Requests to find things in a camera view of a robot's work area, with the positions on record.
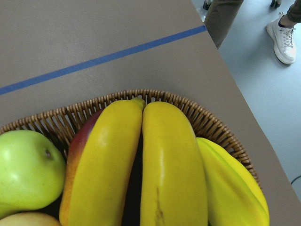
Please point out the red apple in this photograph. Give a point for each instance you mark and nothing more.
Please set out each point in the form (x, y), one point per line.
(77, 146)

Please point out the yellow banana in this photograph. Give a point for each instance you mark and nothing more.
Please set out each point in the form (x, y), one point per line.
(98, 173)
(173, 183)

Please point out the brown wicker basket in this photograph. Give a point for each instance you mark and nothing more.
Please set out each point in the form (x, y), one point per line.
(61, 125)

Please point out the white sneaker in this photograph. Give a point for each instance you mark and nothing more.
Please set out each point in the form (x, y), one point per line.
(284, 46)

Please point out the pink apple at basket back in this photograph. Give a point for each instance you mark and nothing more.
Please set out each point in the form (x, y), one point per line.
(30, 219)

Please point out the yellow starfruit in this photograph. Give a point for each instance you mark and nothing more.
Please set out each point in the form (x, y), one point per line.
(234, 197)

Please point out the green pear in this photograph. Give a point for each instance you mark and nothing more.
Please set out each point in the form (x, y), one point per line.
(32, 172)

